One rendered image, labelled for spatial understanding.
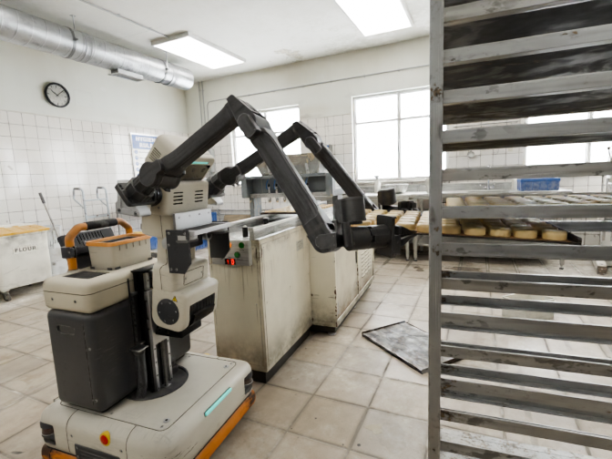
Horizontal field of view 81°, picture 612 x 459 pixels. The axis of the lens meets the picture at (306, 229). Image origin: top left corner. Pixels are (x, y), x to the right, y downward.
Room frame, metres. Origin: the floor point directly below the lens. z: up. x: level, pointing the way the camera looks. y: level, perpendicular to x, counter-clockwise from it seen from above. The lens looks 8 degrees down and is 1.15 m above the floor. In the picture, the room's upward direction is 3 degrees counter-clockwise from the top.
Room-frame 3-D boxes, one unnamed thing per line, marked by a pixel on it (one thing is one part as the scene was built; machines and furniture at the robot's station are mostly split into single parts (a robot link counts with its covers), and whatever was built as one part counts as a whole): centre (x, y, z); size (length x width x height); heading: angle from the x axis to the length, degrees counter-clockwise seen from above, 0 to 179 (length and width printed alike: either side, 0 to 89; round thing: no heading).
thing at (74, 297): (1.53, 0.79, 0.59); 0.55 x 0.34 x 0.83; 159
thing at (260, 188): (2.72, 0.08, 1.01); 0.72 x 0.33 x 0.34; 67
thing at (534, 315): (2.67, -1.69, 0.08); 0.30 x 0.22 x 0.16; 109
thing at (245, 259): (1.92, 0.41, 0.77); 0.24 x 0.04 x 0.14; 67
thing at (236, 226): (2.88, 0.17, 0.87); 2.01 x 0.03 x 0.07; 157
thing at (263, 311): (2.26, 0.27, 0.45); 0.70 x 0.34 x 0.90; 157
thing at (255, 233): (2.77, -0.10, 0.87); 2.01 x 0.03 x 0.07; 157
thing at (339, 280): (3.16, -0.11, 0.42); 1.28 x 0.72 x 0.84; 157
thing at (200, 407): (1.50, 0.70, 0.16); 0.67 x 0.64 x 0.25; 69
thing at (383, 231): (0.88, -0.18, 1.00); 0.07 x 0.07 x 0.10; 24
